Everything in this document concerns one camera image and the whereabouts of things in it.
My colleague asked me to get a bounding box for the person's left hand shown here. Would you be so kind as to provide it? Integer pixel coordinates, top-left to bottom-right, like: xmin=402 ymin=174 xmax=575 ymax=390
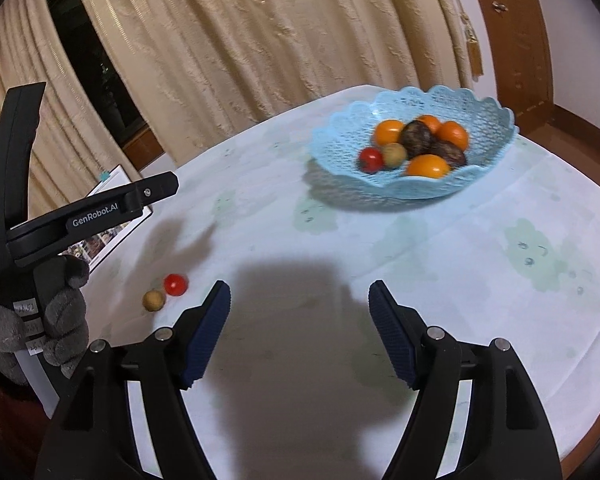
xmin=0 ymin=254 xmax=91 ymax=387

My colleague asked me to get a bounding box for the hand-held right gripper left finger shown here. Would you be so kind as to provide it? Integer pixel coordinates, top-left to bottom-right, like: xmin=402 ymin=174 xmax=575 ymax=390
xmin=32 ymin=280 xmax=232 ymax=480

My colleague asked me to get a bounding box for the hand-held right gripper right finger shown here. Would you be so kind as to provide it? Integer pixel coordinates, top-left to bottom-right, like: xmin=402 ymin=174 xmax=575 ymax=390
xmin=368 ymin=280 xmax=565 ymax=480

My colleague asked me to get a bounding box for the dark wooden-framed window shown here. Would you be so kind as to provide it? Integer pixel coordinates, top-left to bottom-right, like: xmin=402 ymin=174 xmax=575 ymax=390
xmin=42 ymin=0 xmax=167 ymax=172

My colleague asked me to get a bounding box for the narrow beige embossed curtain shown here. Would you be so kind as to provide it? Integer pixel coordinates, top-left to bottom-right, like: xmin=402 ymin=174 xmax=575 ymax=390
xmin=0 ymin=10 xmax=146 ymax=221

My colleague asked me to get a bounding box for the dark brown passion fruit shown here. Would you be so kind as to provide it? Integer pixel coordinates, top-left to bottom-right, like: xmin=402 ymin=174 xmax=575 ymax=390
xmin=429 ymin=141 xmax=467 ymax=168
xmin=399 ymin=120 xmax=436 ymax=158

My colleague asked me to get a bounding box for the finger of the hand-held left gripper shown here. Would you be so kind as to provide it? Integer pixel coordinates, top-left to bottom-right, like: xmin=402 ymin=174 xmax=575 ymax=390
xmin=0 ymin=81 xmax=47 ymax=242
xmin=125 ymin=171 xmax=180 ymax=209

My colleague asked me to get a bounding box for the wide beige embossed curtain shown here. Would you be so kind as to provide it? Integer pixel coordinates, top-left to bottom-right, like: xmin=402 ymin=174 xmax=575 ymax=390
xmin=69 ymin=0 xmax=483 ymax=168

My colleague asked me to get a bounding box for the light blue lace basket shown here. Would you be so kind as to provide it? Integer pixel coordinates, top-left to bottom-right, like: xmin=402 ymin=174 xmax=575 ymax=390
xmin=310 ymin=85 xmax=520 ymax=204

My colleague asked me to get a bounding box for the photo desk calendar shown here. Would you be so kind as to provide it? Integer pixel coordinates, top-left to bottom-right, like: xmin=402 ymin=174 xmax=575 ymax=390
xmin=60 ymin=164 xmax=153 ymax=273

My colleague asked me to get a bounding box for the brown wooden door frame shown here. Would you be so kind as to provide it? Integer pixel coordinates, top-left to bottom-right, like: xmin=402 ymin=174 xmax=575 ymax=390
xmin=460 ymin=0 xmax=600 ymax=186

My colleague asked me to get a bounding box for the gold curtain tassel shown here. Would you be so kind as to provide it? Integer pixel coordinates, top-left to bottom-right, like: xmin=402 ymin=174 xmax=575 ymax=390
xmin=457 ymin=10 xmax=483 ymax=78

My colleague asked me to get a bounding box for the red cherry tomato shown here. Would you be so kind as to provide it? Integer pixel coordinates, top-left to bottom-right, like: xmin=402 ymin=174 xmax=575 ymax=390
xmin=163 ymin=273 xmax=188 ymax=297
xmin=358 ymin=147 xmax=385 ymax=173

